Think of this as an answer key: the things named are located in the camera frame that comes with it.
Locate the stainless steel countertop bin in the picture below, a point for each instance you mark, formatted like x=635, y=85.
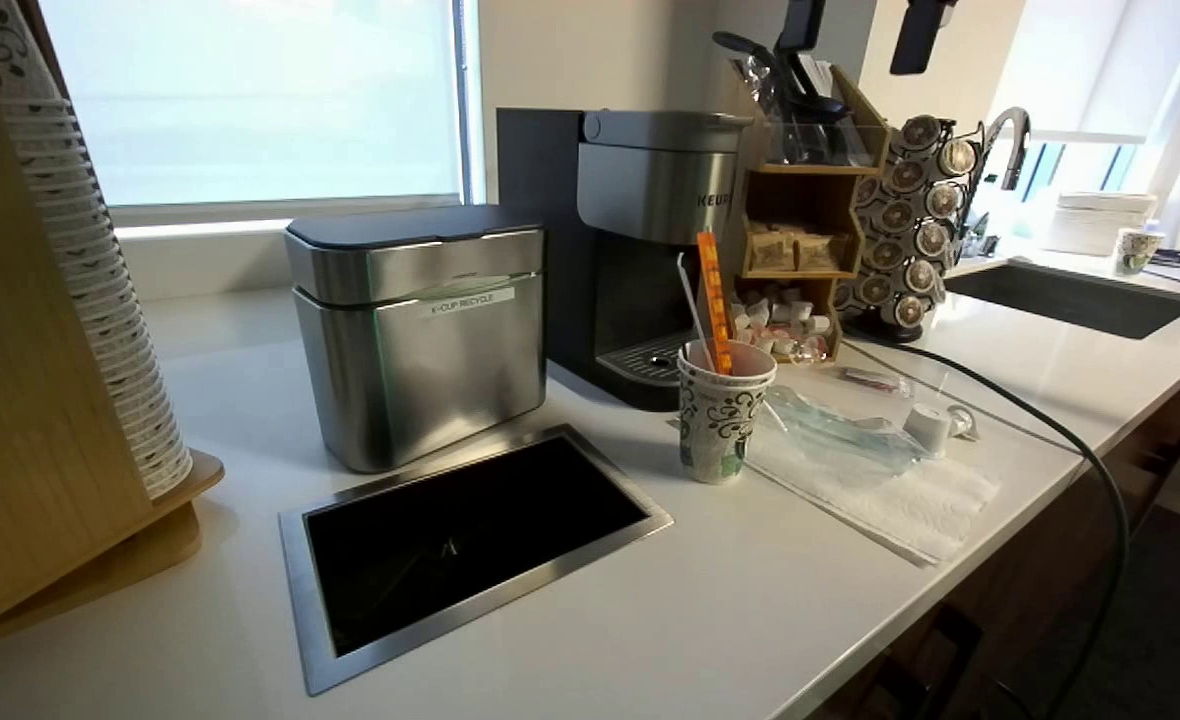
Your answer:
x=412, y=373

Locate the white ribbed counter mat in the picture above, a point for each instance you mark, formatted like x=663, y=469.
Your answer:
x=935, y=501

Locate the dark curved sink faucet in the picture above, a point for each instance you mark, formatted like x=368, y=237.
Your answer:
x=1001, y=133

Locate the grey black coffee maker lid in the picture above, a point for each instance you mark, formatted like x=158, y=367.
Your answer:
x=663, y=129

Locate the orange stirrer stick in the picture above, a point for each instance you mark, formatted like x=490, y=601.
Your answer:
x=713, y=300

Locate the window with white blind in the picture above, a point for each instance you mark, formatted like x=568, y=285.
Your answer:
x=1123, y=92

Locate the steel framed countertop trash chute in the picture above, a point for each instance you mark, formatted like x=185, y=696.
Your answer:
x=468, y=533

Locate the black undermount sink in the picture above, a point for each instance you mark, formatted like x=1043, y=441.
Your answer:
x=1073, y=299

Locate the brown sugar packets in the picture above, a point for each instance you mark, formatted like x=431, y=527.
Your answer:
x=789, y=250

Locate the wooden condiment organizer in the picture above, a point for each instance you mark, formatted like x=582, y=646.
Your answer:
x=800, y=201

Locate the dark grey bin lid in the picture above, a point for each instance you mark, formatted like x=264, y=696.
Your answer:
x=391, y=226

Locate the black steel coffee maker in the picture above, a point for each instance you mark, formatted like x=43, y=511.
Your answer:
x=613, y=266

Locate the coffee pod carousel rack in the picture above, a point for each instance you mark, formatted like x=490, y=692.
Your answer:
x=910, y=226

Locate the wooden counter cabinet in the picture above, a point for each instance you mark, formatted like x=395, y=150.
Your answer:
x=1015, y=626

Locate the stack of white napkins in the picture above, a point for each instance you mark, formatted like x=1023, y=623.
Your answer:
x=1096, y=222

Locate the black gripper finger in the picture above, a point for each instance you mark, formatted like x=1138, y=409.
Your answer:
x=921, y=29
x=800, y=22

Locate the wooden cup dispenser stand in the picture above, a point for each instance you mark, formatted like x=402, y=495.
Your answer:
x=13, y=401

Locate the white stirrer stick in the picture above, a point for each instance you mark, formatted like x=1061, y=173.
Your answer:
x=693, y=307

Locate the patterned paper cup with stirrers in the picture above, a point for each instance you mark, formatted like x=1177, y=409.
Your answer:
x=722, y=421

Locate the large bright window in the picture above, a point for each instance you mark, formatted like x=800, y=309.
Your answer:
x=255, y=102

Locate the small patterned paper cup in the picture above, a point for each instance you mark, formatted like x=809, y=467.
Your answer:
x=1138, y=250

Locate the tall stack of paper cups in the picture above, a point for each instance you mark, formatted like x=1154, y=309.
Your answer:
x=90, y=266

